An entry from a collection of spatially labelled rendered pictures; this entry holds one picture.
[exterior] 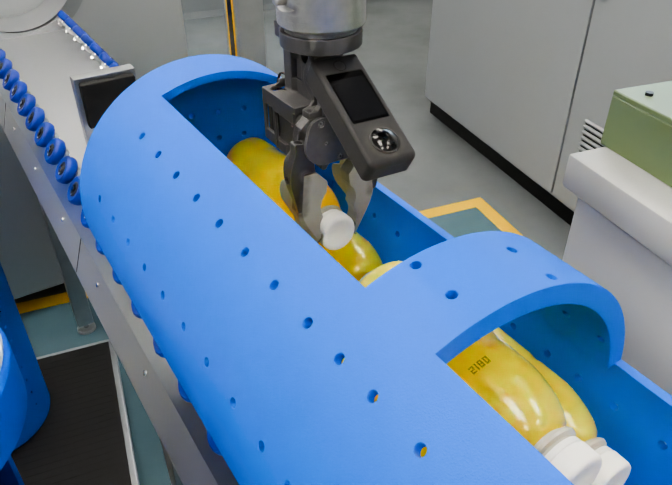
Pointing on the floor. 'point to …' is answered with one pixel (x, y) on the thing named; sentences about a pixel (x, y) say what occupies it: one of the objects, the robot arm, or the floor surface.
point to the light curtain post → (245, 20)
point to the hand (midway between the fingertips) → (335, 233)
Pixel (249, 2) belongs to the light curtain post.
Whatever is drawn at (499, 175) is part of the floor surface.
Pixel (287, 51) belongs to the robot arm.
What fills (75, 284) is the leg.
